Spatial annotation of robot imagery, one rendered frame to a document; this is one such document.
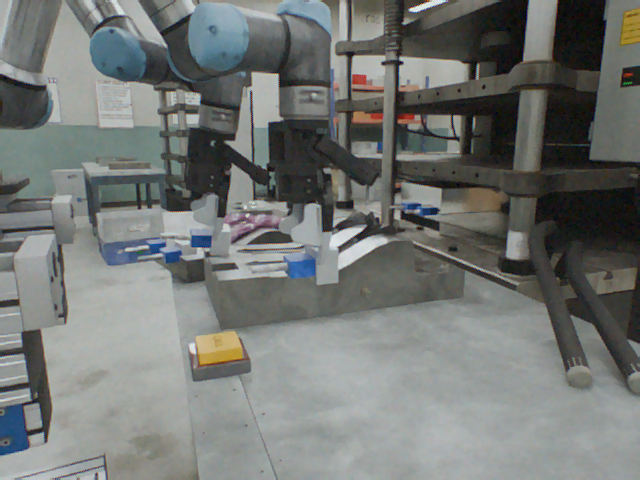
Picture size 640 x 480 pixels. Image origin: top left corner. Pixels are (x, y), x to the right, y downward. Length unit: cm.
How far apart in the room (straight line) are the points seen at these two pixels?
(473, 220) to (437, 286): 74
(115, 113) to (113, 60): 736
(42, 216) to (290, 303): 56
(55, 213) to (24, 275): 50
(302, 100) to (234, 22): 13
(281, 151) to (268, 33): 16
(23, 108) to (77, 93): 696
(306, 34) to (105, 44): 33
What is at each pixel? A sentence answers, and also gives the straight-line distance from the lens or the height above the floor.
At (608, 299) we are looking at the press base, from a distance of 145.
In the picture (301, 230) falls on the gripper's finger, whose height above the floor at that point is 100.
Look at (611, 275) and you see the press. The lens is 144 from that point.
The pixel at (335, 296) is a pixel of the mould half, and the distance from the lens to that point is 87.
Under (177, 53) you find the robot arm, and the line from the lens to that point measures 75.
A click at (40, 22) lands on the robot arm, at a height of 135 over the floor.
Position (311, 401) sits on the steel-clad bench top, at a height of 80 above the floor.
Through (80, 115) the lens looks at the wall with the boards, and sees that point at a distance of 816.
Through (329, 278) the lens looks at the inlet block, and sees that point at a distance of 71.
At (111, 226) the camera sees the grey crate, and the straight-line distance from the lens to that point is 448.
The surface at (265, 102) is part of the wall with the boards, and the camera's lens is 883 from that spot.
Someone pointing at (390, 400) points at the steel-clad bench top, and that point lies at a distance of 63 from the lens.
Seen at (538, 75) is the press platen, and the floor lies 126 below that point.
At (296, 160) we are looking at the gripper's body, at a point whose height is 109.
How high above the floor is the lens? 113
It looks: 13 degrees down
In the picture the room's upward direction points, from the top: straight up
